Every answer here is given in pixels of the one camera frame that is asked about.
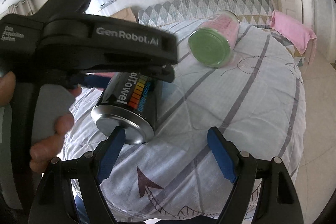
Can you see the right pink towel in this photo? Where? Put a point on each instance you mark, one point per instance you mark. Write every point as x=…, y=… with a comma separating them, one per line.
x=299, y=34

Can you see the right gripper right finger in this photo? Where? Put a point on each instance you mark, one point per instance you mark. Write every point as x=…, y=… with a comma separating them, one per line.
x=278, y=201

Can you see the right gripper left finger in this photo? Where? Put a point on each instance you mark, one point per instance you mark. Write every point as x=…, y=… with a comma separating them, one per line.
x=54, y=201

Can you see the blue black metal cup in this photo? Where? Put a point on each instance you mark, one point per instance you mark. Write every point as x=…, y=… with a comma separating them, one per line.
x=130, y=101

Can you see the person's left hand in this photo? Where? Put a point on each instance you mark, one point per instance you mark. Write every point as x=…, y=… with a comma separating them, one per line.
x=43, y=151

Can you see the green pink glass jar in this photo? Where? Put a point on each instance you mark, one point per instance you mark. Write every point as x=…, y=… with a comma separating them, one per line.
x=213, y=41

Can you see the diamond patterned sofa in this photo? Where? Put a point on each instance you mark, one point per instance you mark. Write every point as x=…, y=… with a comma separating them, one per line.
x=256, y=12

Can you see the wall whiteboard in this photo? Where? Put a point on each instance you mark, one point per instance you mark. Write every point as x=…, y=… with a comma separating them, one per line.
x=96, y=6

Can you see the striped quilt table cover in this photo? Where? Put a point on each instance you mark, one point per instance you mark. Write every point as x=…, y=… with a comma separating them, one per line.
x=257, y=101

